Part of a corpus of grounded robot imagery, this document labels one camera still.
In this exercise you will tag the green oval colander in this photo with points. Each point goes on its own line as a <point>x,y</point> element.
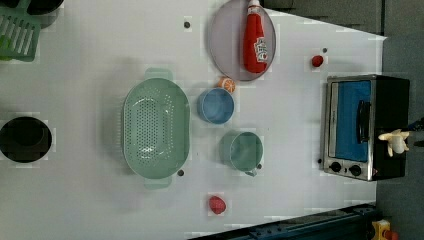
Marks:
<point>156,128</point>

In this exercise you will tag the yellow plush peeled banana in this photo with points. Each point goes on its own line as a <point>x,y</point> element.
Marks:
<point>396,141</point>

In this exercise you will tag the green mug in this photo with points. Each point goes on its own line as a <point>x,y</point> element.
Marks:
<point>242,151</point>

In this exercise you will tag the small red tomato toy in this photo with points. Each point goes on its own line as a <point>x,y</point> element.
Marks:
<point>317,61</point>

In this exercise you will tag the black pan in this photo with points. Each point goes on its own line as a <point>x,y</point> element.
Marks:
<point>42,7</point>

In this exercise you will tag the black round pot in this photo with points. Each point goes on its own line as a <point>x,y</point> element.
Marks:
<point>25,139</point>

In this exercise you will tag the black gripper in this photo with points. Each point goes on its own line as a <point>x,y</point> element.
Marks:
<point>417,131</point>

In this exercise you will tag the silver toaster oven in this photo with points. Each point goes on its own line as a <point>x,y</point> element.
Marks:
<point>359,109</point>

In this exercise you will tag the black table frame rail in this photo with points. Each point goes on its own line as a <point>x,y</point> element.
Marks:
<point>350,223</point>

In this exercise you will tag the orange slice toy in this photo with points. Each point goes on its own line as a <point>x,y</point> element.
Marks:
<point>227,84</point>

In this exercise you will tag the blue cup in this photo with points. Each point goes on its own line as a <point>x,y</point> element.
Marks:
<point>215,106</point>

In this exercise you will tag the grey round plate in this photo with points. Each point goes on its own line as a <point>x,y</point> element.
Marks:
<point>225,40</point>

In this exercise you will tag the red strawberry toy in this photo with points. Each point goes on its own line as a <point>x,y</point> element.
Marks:
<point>217,205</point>

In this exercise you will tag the green dish rack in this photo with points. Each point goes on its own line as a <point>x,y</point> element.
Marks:
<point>19,33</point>

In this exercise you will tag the red plush ketchup bottle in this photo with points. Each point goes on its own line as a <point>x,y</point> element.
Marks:
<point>255,53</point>

